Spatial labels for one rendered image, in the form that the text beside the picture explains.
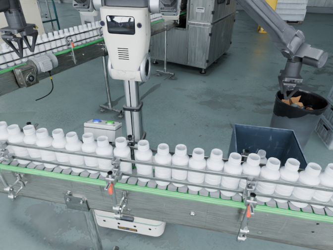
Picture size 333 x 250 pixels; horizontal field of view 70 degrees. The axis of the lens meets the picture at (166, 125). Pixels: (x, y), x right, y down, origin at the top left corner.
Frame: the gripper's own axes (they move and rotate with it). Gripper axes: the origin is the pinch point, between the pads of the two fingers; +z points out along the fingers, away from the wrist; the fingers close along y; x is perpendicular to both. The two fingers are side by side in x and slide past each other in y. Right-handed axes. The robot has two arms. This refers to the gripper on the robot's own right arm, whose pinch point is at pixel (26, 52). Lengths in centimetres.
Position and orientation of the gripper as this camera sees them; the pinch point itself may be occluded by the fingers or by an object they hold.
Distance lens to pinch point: 105.6
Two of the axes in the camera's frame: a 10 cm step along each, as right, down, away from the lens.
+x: 9.8, 1.2, -1.5
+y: -1.9, 5.5, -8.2
